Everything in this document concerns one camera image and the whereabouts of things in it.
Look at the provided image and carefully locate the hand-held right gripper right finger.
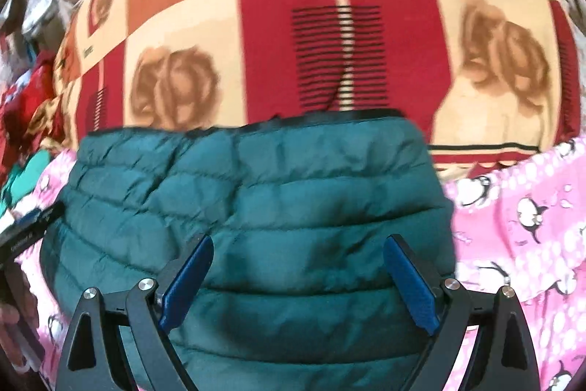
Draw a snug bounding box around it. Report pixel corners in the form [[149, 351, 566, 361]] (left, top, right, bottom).
[[383, 235, 541, 391]]

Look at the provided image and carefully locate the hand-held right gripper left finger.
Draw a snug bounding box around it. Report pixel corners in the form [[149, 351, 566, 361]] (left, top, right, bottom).
[[55, 234, 215, 391]]

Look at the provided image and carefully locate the green puffer jacket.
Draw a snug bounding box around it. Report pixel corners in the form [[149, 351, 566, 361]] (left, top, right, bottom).
[[39, 109, 459, 391]]

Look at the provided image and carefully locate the person's left hand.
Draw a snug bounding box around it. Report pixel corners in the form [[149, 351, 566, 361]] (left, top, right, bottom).
[[0, 269, 42, 373]]

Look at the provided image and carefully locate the teal cloth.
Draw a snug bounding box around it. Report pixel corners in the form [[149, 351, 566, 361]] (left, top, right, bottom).
[[0, 150, 53, 213]]

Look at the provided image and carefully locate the pink penguin printed blanket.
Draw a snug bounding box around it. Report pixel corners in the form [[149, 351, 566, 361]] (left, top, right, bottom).
[[9, 139, 586, 391]]

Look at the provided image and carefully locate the red floral cloth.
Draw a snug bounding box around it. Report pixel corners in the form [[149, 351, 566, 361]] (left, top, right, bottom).
[[0, 52, 69, 163]]

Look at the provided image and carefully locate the red rose printed blanket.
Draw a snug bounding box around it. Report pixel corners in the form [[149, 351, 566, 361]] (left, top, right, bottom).
[[50, 0, 582, 176]]

